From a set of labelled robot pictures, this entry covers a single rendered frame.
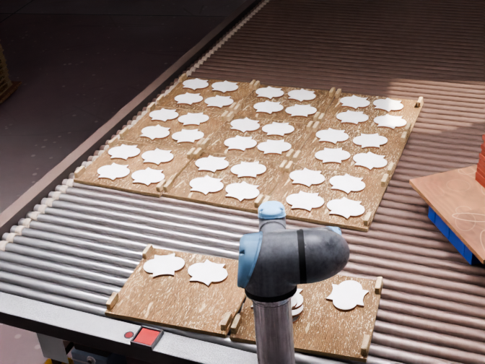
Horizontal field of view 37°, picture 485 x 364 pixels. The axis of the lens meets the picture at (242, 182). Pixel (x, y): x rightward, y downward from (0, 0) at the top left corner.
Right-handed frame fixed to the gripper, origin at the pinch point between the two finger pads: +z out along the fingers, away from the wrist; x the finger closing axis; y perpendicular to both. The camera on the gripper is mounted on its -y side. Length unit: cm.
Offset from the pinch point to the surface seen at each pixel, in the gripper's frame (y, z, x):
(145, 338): -27.0, 6.6, -29.0
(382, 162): -14, 5, 96
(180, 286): -33.4, 5.9, -5.5
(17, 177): -289, 100, 96
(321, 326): 15.2, 5.9, 3.9
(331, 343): 21.5, 5.9, -0.6
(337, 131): -44, 5, 110
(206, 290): -24.9, 5.9, -2.6
